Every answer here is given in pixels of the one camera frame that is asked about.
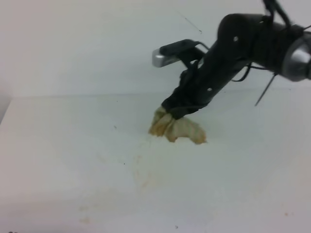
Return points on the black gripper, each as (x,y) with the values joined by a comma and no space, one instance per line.
(240,41)

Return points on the green striped rag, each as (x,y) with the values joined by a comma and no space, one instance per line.
(164,125)

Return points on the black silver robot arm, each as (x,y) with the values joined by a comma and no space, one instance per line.
(287,52)

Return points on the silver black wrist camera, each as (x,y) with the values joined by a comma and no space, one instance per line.
(184,51)

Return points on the black cable tie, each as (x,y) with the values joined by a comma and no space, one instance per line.
(266,89)

